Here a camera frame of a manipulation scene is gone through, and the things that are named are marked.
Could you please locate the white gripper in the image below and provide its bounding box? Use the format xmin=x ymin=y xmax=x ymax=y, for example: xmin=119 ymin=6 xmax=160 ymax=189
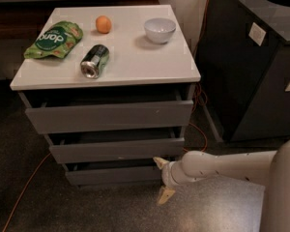
xmin=153 ymin=157 xmax=186 ymax=205

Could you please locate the grey bottom drawer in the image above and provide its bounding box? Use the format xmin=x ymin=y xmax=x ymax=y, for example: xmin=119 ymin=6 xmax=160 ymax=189
xmin=64 ymin=159 xmax=161 ymax=186

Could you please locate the grey drawer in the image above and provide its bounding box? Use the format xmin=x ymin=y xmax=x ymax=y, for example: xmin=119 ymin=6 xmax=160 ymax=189
xmin=22 ymin=88 xmax=192 ymax=134
xmin=46 ymin=128 xmax=185 ymax=163
xmin=64 ymin=159 xmax=161 ymax=186

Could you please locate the green soda can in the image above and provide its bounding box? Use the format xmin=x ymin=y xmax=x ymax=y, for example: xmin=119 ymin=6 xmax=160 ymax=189
xmin=80 ymin=44 xmax=109 ymax=78

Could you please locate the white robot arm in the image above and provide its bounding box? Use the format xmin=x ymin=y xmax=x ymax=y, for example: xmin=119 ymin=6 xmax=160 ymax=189
xmin=154 ymin=140 xmax=290 ymax=232

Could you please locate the grey middle drawer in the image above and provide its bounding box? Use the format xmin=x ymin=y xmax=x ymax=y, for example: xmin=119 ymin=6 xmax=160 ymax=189
xmin=46 ymin=128 xmax=185 ymax=163

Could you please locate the grey drawer cabinet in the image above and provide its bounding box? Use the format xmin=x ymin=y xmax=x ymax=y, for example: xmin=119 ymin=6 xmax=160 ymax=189
xmin=9 ymin=4 xmax=202 ymax=189

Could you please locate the grey top drawer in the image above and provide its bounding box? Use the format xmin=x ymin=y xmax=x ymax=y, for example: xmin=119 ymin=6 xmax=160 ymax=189
xmin=22 ymin=88 xmax=192 ymax=134

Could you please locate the dark waste bin cabinet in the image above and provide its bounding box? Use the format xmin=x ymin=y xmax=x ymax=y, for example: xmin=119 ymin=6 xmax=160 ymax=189
xmin=195 ymin=0 xmax=290 ymax=141

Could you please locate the white bowl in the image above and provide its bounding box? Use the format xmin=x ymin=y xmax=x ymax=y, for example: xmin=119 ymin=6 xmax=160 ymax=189
xmin=144 ymin=17 xmax=176 ymax=44

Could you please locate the orange fruit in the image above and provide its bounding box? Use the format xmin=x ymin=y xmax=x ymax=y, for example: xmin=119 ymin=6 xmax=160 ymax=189
xmin=96 ymin=15 xmax=112 ymax=34

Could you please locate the white label sticker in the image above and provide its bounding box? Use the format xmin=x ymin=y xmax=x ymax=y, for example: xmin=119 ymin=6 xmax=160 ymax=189
xmin=248 ymin=22 xmax=266 ymax=46

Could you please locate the green snack bag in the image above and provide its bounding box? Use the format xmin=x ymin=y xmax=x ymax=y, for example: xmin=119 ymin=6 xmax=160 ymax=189
xmin=24 ymin=21 xmax=83 ymax=59

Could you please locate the orange cable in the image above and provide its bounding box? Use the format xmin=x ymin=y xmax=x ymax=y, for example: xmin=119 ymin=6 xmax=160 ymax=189
xmin=1 ymin=0 xmax=220 ymax=232

